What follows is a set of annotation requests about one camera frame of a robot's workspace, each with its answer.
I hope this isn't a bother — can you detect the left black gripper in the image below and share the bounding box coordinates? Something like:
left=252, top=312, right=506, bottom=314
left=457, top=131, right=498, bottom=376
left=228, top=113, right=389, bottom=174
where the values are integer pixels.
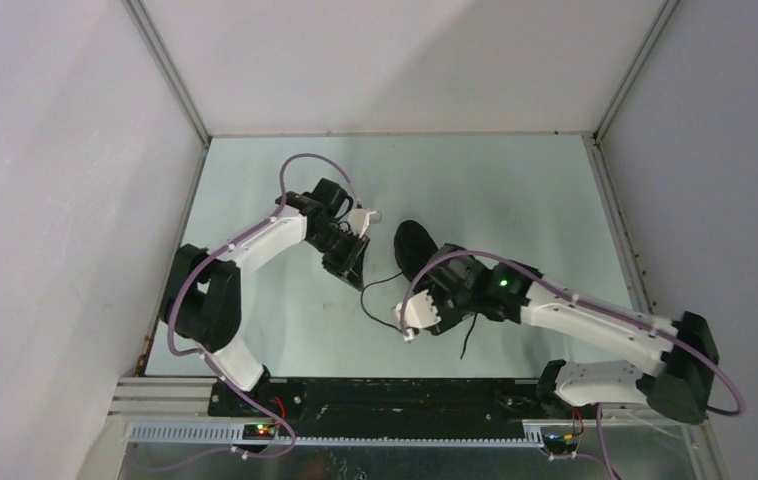
left=306, top=224, right=370, bottom=291

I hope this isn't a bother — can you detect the black shoelace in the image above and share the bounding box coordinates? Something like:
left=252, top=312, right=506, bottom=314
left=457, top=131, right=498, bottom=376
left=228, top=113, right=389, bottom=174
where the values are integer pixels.
left=360, top=271, right=480, bottom=361

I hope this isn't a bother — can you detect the black sneaker shoe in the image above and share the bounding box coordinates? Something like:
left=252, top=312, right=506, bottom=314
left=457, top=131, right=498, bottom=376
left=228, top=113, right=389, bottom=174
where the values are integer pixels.
left=393, top=220, right=479, bottom=336

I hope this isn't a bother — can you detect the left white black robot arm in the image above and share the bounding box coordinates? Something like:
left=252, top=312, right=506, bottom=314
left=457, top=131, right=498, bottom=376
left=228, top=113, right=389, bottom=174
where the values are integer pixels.
left=159, top=179, right=381, bottom=417

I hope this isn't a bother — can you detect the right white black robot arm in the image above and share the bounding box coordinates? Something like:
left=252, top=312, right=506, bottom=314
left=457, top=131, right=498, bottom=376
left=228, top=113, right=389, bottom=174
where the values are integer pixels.
left=395, top=244, right=719, bottom=424

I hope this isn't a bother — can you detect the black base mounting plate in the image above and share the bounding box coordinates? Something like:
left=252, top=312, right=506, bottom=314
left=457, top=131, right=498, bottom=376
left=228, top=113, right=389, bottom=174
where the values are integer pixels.
left=207, top=377, right=595, bottom=441

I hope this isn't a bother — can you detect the left circuit board with leds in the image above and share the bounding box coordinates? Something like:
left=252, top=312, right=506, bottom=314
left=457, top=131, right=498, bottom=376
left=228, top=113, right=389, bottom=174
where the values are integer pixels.
left=241, top=423, right=278, bottom=441

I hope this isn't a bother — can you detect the circuit board with leds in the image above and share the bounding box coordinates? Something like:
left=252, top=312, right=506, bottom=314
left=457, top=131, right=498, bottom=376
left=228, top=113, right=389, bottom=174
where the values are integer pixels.
left=241, top=423, right=278, bottom=441
left=542, top=434, right=581, bottom=458

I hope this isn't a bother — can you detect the right circuit board with leds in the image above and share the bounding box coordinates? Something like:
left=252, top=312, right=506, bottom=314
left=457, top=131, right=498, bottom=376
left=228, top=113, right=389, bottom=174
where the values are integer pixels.
left=542, top=434, right=581, bottom=458

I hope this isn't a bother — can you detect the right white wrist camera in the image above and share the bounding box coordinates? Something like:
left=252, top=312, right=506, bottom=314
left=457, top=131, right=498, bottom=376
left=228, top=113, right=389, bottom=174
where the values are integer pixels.
left=392, top=290, right=441, bottom=342

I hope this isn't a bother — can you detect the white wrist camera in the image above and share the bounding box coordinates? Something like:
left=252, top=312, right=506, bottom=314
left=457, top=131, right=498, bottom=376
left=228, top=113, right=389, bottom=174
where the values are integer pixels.
left=345, top=208, right=382, bottom=237
left=392, top=290, right=441, bottom=342

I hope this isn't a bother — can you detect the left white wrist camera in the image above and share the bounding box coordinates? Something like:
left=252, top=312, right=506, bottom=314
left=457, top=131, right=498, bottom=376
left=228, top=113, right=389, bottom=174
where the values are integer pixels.
left=345, top=208, right=382, bottom=237

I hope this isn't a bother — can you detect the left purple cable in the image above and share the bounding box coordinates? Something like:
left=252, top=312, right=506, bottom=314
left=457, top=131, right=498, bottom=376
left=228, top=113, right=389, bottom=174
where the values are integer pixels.
left=125, top=153, right=362, bottom=473

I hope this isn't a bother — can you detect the purple cable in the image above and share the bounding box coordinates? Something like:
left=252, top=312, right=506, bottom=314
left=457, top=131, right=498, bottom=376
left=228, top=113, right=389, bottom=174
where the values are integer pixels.
left=125, top=153, right=362, bottom=473
left=398, top=250, right=747, bottom=417

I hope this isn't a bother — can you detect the slotted grey cable duct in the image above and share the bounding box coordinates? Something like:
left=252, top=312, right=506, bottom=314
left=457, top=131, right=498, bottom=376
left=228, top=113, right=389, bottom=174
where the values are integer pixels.
left=127, top=421, right=544, bottom=448

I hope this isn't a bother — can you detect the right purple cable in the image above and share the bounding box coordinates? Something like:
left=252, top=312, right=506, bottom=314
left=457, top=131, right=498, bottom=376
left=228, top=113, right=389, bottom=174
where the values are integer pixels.
left=398, top=250, right=747, bottom=417

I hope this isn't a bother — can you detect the aluminium front rail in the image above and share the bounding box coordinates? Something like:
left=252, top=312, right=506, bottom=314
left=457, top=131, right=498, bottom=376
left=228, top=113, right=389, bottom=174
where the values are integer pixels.
left=108, top=374, right=710, bottom=425

